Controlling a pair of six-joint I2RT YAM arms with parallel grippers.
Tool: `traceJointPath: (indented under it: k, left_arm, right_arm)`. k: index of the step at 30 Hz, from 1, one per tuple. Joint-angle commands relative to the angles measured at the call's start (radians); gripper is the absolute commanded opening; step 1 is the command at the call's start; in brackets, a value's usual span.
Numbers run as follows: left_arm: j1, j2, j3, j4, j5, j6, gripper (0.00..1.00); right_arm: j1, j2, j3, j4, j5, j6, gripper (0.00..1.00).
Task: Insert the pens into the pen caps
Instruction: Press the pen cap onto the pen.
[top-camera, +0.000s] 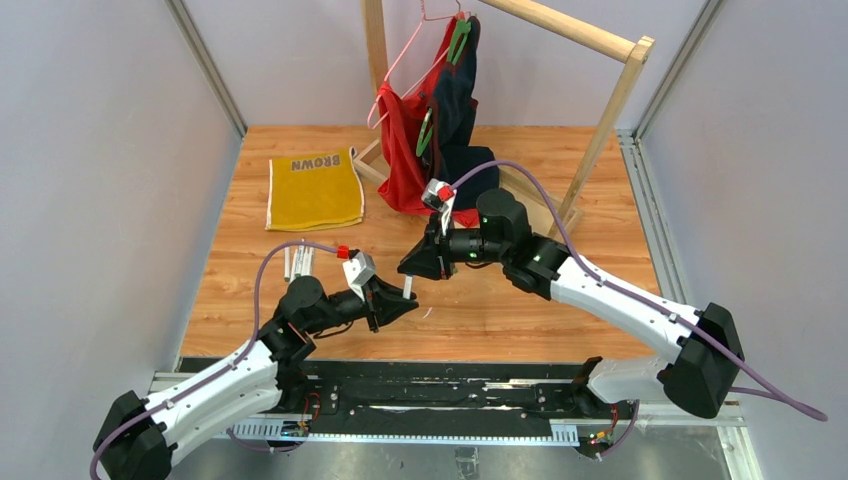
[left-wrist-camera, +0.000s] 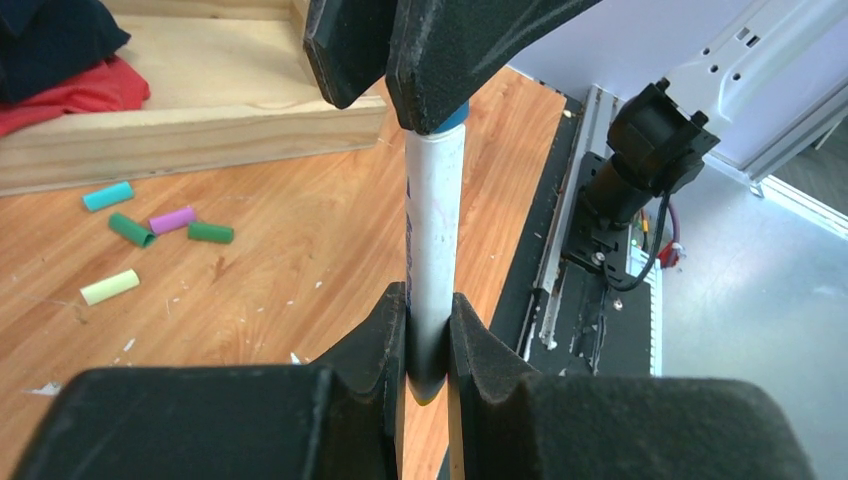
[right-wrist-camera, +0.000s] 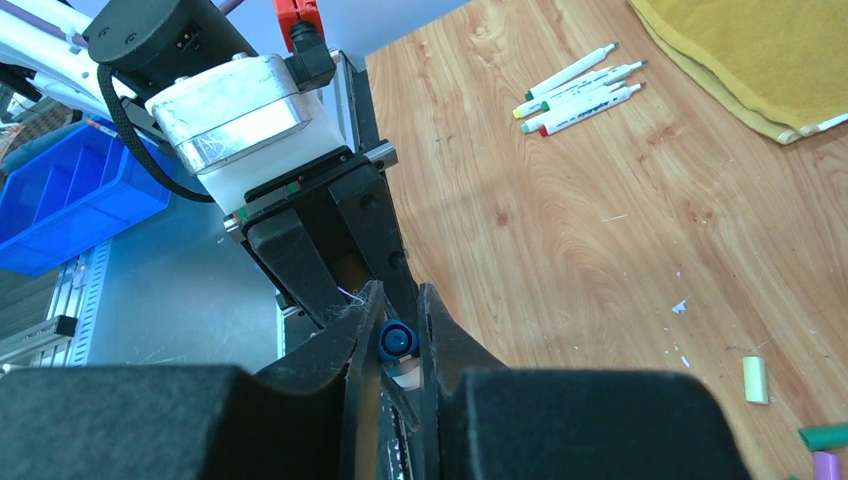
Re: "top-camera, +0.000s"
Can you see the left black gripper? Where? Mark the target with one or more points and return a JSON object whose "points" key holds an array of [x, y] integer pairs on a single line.
{"points": [[375, 304]]}

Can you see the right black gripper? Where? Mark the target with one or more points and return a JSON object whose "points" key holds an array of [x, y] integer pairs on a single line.
{"points": [[439, 248]]}

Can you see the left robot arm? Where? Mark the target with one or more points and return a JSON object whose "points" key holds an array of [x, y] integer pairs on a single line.
{"points": [[144, 438]]}

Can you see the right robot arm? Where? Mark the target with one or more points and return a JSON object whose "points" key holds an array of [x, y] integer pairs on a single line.
{"points": [[696, 352]]}

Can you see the white pen on table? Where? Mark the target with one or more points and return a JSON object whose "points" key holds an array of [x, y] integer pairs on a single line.
{"points": [[286, 264]]}

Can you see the yellow folded towel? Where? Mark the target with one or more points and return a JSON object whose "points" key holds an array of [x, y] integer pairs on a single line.
{"points": [[314, 192]]}

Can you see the wooden clothes rack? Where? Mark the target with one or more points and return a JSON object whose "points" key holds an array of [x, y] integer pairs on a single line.
{"points": [[532, 87]]}

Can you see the red garment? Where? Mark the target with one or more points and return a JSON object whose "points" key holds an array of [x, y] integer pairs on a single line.
{"points": [[399, 130]]}

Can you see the dark navy garment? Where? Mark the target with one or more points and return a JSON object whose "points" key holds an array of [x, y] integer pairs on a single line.
{"points": [[450, 154]]}

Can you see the green hanger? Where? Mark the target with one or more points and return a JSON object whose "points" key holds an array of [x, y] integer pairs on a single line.
{"points": [[452, 54]]}

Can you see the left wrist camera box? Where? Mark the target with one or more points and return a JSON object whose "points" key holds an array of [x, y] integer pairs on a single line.
{"points": [[358, 270]]}

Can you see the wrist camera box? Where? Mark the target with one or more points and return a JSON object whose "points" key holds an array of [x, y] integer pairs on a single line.
{"points": [[358, 270], [438, 195]]}

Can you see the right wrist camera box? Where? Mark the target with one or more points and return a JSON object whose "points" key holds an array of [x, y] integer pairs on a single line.
{"points": [[438, 195]]}

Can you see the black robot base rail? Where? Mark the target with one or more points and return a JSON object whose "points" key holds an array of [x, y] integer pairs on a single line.
{"points": [[439, 402]]}

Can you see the pink wire hanger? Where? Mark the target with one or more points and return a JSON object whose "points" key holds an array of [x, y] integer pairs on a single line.
{"points": [[401, 41]]}

